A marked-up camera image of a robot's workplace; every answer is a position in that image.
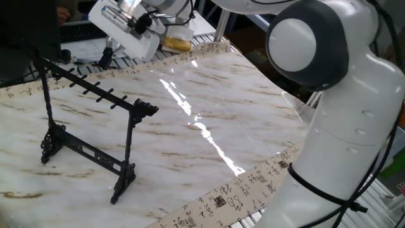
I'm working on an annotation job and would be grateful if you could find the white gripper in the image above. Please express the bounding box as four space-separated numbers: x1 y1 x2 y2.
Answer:
88 0 161 70

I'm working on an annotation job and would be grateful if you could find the black carved pen rack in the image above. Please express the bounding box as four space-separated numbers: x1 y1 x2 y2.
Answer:
33 55 160 205

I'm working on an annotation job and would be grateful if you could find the bare operator hand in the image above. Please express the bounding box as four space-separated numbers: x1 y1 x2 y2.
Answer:
56 6 71 26

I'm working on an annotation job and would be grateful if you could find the white paper stack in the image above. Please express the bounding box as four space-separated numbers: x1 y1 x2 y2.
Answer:
60 37 110 63

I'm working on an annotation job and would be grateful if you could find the black keyboard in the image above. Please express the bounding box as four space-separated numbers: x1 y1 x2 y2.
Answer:
59 22 107 44

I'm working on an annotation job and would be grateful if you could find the black knob on white base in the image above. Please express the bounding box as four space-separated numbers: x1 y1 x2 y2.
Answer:
56 49 78 75

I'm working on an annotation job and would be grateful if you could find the yellow brown bag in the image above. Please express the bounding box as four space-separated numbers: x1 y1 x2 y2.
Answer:
163 37 193 53

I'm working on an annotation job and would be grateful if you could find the black monitor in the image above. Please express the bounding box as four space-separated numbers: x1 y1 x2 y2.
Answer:
0 0 61 89

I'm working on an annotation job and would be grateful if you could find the glossy marble pattern sheet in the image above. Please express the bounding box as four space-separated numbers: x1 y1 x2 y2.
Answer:
0 52 316 228

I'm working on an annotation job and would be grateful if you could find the green object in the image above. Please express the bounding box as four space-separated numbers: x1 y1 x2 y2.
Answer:
379 155 405 180

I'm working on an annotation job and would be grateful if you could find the silver camera with blue cap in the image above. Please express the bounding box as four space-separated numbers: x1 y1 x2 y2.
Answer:
101 4 137 32

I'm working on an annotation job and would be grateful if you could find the aluminium post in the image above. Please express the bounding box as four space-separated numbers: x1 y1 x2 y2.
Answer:
213 9 231 42

